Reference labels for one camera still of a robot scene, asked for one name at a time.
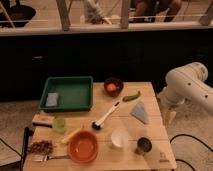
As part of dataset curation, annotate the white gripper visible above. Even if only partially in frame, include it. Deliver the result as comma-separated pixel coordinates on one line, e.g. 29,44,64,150
159,100,176,127

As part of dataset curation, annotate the grey towel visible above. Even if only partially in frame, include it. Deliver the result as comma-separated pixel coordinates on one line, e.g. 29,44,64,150
130,101,149,124

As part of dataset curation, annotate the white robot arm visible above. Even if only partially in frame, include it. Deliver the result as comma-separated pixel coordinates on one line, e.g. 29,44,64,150
157,62,213,127

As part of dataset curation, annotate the dark red small bowl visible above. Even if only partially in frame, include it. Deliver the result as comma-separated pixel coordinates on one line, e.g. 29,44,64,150
104,78,124,97

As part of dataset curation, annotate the red orange bowl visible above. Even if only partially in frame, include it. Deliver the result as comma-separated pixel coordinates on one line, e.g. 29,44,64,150
68,131,98,163

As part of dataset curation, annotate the small metal cup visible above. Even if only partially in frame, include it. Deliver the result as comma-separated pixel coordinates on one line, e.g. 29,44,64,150
136,137,152,155

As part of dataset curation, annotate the green chili pepper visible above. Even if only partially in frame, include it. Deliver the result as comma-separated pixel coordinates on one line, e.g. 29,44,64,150
122,91,141,102

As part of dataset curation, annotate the white cup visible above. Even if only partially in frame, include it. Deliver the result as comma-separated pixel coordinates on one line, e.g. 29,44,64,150
111,129,128,148

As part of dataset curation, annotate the orange fruit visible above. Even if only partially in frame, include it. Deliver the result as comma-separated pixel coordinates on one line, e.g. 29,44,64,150
106,83,117,92

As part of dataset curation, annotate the green plastic tray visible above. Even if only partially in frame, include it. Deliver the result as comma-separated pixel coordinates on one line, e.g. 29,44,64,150
39,76,93,112

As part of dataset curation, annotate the seated person in background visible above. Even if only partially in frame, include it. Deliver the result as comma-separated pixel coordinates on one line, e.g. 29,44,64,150
131,0,182,23

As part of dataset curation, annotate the green plastic cup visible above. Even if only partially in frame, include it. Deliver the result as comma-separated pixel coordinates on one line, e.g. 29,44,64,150
52,117,66,134

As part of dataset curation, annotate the grey sponge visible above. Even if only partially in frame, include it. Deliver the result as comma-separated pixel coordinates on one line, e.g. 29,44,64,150
46,93,59,107

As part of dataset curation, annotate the wooden block brush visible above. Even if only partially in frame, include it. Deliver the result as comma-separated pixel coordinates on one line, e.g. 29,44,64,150
32,114,54,127

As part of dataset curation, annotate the black cable on floor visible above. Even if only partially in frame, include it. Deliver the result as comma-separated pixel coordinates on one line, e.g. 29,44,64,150
169,133,213,171

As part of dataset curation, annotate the white handled dish brush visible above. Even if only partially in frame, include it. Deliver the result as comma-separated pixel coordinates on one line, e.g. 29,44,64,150
92,102,120,130

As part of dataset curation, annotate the black table side bracket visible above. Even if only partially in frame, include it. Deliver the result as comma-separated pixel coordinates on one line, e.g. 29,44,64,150
20,127,34,171

